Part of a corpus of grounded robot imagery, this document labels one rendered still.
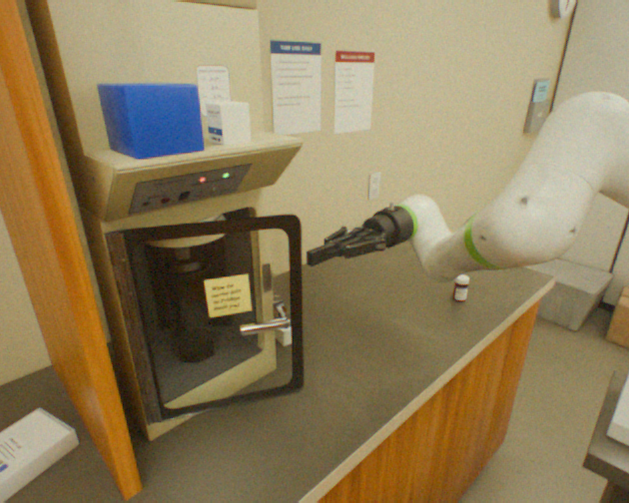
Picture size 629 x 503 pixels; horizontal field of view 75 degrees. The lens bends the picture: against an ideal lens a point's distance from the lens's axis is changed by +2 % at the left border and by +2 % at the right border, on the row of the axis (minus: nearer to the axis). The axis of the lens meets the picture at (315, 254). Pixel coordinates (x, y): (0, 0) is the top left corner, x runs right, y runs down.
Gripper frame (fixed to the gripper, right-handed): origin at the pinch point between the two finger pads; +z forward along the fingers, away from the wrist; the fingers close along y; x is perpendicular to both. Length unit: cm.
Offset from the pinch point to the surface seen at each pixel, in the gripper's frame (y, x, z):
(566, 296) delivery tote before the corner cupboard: -5, 104, -231
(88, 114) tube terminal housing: -10.8, -28.8, 34.9
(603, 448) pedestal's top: 51, 34, -27
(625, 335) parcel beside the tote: 30, 120, -237
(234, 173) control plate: -2.9, -19.0, 17.2
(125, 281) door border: -9.4, -3.0, 35.4
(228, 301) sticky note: -2.4, 3.7, 21.2
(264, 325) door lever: 4.4, 6.8, 18.4
